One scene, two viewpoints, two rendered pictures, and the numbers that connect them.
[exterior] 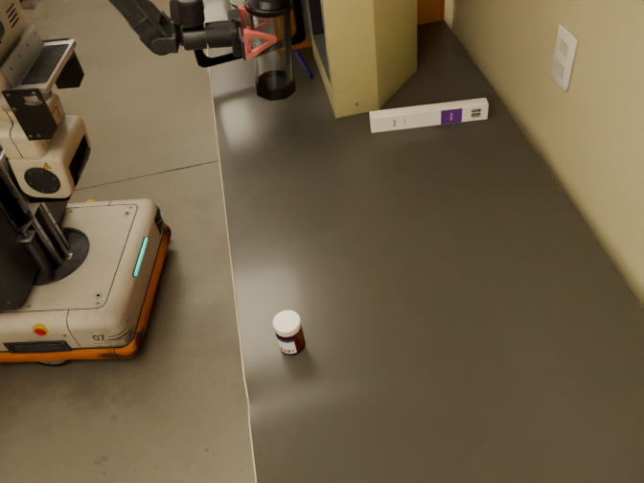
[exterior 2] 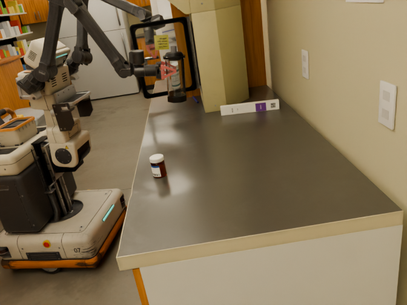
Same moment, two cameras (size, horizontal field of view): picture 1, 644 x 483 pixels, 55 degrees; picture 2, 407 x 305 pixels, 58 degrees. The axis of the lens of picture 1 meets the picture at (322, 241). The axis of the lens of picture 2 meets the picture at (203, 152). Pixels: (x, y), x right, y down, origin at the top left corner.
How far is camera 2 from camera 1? 0.63 m
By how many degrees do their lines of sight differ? 23
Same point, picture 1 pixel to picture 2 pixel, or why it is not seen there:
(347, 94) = (210, 99)
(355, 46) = (212, 74)
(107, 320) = (83, 238)
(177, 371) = (118, 277)
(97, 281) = (82, 221)
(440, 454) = (223, 204)
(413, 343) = (221, 172)
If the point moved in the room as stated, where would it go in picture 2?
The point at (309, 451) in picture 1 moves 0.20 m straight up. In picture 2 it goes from (155, 206) to (142, 143)
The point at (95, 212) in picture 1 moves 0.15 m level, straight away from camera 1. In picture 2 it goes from (89, 193) to (86, 185)
